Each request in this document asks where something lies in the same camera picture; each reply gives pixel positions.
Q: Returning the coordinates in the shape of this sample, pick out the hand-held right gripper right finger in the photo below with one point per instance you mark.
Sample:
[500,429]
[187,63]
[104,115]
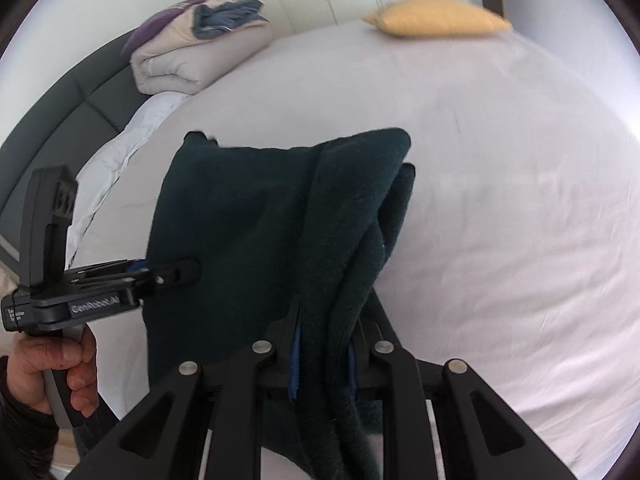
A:
[351,372]

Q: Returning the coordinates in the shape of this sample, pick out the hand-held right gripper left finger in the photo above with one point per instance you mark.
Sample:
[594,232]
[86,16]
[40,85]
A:
[295,365]

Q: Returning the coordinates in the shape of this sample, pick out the yellow pillow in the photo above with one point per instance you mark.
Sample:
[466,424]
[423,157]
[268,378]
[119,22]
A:
[435,17]

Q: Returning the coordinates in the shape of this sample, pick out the blue crumpled cloth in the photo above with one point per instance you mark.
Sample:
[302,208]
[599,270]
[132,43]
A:
[225,17]

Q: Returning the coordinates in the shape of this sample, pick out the person's left hand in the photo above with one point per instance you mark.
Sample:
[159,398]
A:
[82,370]

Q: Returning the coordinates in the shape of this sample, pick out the dark green blanket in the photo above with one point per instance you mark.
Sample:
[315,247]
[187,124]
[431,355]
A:
[250,220]

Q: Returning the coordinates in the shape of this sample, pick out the folded beige duvet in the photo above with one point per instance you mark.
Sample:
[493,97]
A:
[200,60]

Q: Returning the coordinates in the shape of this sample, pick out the dark grey padded headboard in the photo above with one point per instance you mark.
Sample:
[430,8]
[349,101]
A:
[50,125]

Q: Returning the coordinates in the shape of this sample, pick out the bed with white sheet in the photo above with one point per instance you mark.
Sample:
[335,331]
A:
[500,210]

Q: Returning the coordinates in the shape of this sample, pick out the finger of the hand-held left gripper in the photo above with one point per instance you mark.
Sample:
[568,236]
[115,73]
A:
[175,272]
[132,266]

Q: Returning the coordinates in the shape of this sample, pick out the white pillow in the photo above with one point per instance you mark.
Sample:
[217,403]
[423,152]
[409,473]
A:
[115,160]

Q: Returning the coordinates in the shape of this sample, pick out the purple pillow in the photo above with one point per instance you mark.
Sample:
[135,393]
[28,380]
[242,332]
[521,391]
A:
[160,22]

